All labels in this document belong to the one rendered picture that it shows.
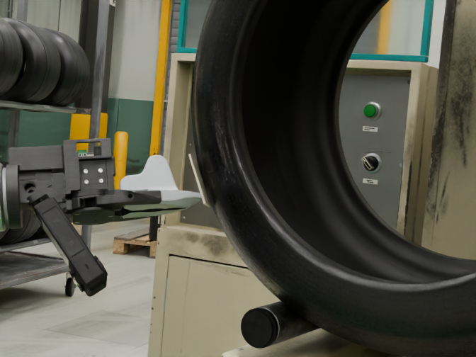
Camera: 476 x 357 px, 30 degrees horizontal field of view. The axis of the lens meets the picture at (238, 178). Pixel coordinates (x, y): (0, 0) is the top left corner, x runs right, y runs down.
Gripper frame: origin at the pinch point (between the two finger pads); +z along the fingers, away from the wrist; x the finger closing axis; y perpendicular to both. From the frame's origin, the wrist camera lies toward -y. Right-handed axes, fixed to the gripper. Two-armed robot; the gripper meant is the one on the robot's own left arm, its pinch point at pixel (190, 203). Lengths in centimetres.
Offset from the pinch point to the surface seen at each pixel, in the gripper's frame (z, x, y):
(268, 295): 24, 75, -1
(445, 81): 39.3, 12.3, 18.3
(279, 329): 8.3, -1.1, -15.0
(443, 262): 33.1, 9.1, -7.6
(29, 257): -41, 473, 88
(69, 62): -9, 397, 188
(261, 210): 6.9, -5.7, -2.6
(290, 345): 11.5, 8.0, -16.2
